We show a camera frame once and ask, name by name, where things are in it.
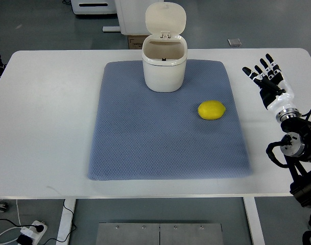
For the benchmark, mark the white table leg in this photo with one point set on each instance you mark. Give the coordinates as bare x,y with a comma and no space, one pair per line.
253,221
66,226

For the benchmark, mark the cardboard box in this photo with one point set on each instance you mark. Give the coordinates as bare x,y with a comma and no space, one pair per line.
135,42

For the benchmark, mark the small grey floor plate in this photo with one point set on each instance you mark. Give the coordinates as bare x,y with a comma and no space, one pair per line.
234,42

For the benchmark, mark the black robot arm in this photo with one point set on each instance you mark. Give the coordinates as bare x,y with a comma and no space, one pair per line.
290,152

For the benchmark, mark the white cabinet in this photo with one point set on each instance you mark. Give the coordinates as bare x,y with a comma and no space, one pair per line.
131,16

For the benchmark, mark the white trash can with lid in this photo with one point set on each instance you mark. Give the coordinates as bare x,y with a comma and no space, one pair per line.
164,52

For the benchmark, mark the right white table leg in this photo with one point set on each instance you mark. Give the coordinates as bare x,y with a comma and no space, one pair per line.
253,221

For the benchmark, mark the white power strip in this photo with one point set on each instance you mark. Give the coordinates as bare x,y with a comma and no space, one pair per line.
35,231

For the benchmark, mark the white machine with slot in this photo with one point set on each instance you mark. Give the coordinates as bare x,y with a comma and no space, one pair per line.
97,7

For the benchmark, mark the yellow lemon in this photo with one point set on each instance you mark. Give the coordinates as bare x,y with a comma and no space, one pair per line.
211,110

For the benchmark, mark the blue quilted mat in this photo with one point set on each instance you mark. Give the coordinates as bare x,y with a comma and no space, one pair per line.
140,134

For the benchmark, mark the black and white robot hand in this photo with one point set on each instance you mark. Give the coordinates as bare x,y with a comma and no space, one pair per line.
275,90

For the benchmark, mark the left white table leg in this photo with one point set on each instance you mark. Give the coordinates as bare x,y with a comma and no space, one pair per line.
66,226

